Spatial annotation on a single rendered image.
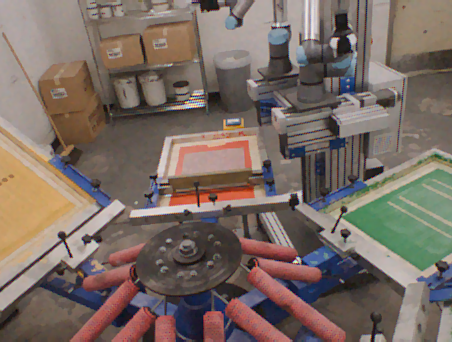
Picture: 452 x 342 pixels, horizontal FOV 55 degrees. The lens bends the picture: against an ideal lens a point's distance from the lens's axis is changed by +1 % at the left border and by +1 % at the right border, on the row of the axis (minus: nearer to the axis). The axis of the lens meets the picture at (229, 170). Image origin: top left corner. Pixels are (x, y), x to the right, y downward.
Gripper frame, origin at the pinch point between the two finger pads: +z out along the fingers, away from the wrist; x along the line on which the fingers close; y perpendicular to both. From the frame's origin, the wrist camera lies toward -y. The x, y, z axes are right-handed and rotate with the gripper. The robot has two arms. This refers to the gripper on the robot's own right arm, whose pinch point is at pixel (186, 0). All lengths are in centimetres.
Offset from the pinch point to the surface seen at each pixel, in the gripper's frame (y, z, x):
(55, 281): 52, 18, -170
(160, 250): 11, -43, -185
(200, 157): 62, -16, -76
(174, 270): 11, -49, -192
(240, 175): 50, -46, -105
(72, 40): 99, 229, 204
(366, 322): 154, -108, -111
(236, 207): 47, -49, -131
